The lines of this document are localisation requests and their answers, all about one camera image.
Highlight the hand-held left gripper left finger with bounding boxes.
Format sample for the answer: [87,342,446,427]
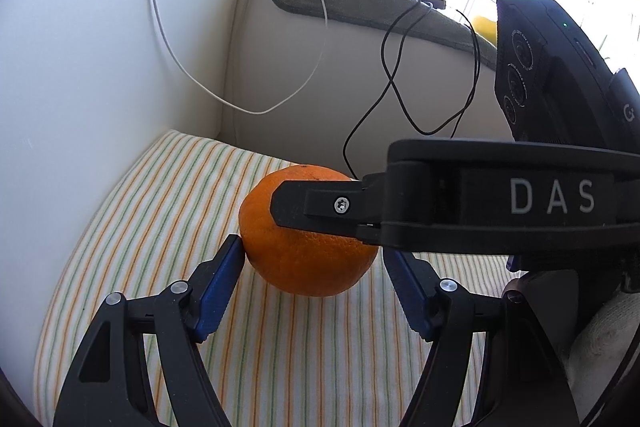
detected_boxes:
[52,234,246,427]

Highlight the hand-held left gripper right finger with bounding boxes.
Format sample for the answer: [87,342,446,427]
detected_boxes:
[382,249,581,427]

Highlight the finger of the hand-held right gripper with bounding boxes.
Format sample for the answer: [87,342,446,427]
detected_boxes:
[269,179,362,239]

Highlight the large orange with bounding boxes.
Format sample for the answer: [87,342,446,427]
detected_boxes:
[239,164,380,298]

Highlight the person's right hand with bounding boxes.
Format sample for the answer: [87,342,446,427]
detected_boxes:
[569,291,637,409]

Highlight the striped cloth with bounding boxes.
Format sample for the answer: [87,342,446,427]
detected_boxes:
[32,129,526,427]

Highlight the yellow bowl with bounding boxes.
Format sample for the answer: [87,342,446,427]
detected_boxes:
[471,15,499,45]

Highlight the grey-green windowsill mat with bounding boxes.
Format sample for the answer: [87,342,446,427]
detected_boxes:
[270,0,499,70]

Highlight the white cable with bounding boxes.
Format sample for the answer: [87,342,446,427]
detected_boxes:
[147,0,329,116]

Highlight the black cable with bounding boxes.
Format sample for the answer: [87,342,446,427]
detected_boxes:
[342,0,482,181]

